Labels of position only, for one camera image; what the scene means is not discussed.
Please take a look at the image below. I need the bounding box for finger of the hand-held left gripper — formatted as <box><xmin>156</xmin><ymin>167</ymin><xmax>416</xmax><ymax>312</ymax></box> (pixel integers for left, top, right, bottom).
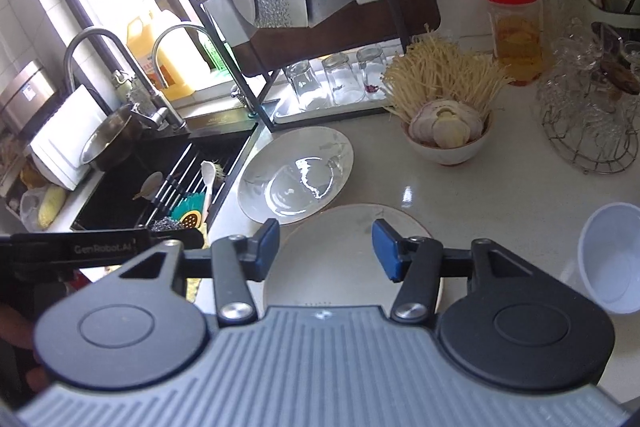
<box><xmin>148</xmin><ymin>227</ymin><xmax>202</xmax><ymax>252</ymax></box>

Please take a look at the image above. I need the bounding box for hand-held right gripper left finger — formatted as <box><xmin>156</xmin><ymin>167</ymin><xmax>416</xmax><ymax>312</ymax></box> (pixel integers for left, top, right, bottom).
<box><xmin>117</xmin><ymin>219</ymin><xmax>281</xmax><ymax>326</ymax></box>

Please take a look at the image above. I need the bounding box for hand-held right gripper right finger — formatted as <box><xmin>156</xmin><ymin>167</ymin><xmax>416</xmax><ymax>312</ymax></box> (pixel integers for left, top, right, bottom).
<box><xmin>372</xmin><ymin>219</ymin><xmax>507</xmax><ymax>324</ymax></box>

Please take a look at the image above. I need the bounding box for white plate with brown rim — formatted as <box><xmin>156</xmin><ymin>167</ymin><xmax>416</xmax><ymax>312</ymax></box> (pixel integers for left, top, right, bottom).
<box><xmin>262</xmin><ymin>204</ymin><xmax>446</xmax><ymax>319</ymax></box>

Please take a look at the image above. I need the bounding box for white bowl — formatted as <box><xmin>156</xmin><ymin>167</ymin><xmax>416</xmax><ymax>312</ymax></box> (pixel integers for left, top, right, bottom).
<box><xmin>577</xmin><ymin>202</ymin><xmax>640</xmax><ymax>316</ymax></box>

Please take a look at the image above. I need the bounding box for person's left hand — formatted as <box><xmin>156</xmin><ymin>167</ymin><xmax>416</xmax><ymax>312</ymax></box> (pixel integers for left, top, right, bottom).
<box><xmin>0</xmin><ymin>303</ymin><xmax>49</xmax><ymax>394</ymax></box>

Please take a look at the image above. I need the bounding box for steel wool scourer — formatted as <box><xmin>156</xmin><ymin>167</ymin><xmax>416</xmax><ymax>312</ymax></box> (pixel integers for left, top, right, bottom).
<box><xmin>149</xmin><ymin>216</ymin><xmax>182</xmax><ymax>234</ymax></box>

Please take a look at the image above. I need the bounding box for green and yellow scrubber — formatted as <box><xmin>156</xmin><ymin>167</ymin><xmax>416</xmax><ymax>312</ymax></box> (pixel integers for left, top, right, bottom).
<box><xmin>169</xmin><ymin>201</ymin><xmax>207</xmax><ymax>231</ymax></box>

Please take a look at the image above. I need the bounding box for corn cob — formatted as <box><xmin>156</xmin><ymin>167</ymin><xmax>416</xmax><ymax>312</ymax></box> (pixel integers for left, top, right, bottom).
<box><xmin>36</xmin><ymin>184</ymin><xmax>69</xmax><ymax>231</ymax></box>

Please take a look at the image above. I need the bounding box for yellow dish cloth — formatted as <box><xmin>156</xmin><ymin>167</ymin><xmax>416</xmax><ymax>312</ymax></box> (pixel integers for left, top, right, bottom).
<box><xmin>184</xmin><ymin>227</ymin><xmax>212</xmax><ymax>304</ymax></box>

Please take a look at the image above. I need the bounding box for black kitchen sink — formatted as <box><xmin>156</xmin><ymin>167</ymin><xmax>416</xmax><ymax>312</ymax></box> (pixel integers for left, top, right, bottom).
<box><xmin>69</xmin><ymin>99</ymin><xmax>281</xmax><ymax>234</ymax></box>

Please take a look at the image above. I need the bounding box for white marbled oval plate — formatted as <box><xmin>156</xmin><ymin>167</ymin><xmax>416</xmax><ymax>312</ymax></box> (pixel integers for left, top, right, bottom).
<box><xmin>237</xmin><ymin>126</ymin><xmax>355</xmax><ymax>226</ymax></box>

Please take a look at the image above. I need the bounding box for white plastic cutting board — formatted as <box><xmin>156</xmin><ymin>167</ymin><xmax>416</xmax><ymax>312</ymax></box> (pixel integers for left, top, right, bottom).
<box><xmin>27</xmin><ymin>84</ymin><xmax>94</xmax><ymax>193</ymax></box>

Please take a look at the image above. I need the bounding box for steel pot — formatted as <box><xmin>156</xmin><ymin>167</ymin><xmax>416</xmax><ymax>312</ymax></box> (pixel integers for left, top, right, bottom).
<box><xmin>79</xmin><ymin>104</ymin><xmax>147</xmax><ymax>173</ymax></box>

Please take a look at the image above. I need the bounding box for bowl of garlic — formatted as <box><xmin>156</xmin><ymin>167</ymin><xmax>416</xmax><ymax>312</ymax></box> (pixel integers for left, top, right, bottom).
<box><xmin>402</xmin><ymin>99</ymin><xmax>494</xmax><ymax>167</ymax></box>

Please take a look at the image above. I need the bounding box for white drip tray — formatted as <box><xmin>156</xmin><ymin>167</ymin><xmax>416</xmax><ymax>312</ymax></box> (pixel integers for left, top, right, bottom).
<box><xmin>273</xmin><ymin>82</ymin><xmax>402</xmax><ymax>126</ymax></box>

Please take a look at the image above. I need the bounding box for clear glass tumbler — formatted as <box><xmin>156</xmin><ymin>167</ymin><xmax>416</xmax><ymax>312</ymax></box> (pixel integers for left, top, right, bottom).
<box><xmin>284</xmin><ymin>60</ymin><xmax>321</xmax><ymax>111</ymax></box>
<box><xmin>355</xmin><ymin>46</ymin><xmax>394</xmax><ymax>100</ymax></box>
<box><xmin>321</xmin><ymin>52</ymin><xmax>366</xmax><ymax>106</ymax></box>

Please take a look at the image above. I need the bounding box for yellow detergent bottle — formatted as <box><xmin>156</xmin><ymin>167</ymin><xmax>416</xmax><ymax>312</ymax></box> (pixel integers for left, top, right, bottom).
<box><xmin>125</xmin><ymin>9</ymin><xmax>202</xmax><ymax>103</ymax></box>

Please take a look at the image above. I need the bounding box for green bottle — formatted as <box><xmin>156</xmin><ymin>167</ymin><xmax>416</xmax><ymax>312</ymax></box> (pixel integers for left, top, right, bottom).
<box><xmin>197</xmin><ymin>26</ymin><xmax>227</xmax><ymax>74</ymax></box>

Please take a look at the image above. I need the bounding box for steel gooseneck faucet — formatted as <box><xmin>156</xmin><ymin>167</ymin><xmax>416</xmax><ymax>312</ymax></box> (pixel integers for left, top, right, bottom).
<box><xmin>149</xmin><ymin>22</ymin><xmax>233</xmax><ymax>130</ymax></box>
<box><xmin>63</xmin><ymin>27</ymin><xmax>172</xmax><ymax>131</ymax></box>

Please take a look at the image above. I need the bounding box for black dish rack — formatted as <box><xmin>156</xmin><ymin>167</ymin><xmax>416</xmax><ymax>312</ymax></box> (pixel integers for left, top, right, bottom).
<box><xmin>178</xmin><ymin>0</ymin><xmax>442</xmax><ymax>134</ymax></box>

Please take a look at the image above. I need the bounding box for red lid glass jar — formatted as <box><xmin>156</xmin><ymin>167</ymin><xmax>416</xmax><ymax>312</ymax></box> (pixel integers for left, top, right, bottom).
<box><xmin>483</xmin><ymin>0</ymin><xmax>544</xmax><ymax>88</ymax></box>

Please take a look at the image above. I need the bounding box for wire sink rack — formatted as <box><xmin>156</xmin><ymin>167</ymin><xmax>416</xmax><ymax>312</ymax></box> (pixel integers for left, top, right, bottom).
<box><xmin>144</xmin><ymin>141</ymin><xmax>242</xmax><ymax>229</ymax></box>

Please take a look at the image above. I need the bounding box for white handle dish brush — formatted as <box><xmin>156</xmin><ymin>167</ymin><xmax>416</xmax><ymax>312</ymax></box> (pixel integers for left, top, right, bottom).
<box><xmin>199</xmin><ymin>160</ymin><xmax>218</xmax><ymax>229</ymax></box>

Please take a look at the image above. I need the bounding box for wire basket of glass cups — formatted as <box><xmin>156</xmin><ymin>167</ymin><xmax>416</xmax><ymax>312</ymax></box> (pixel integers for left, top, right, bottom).
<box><xmin>536</xmin><ymin>17</ymin><xmax>640</xmax><ymax>178</ymax></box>

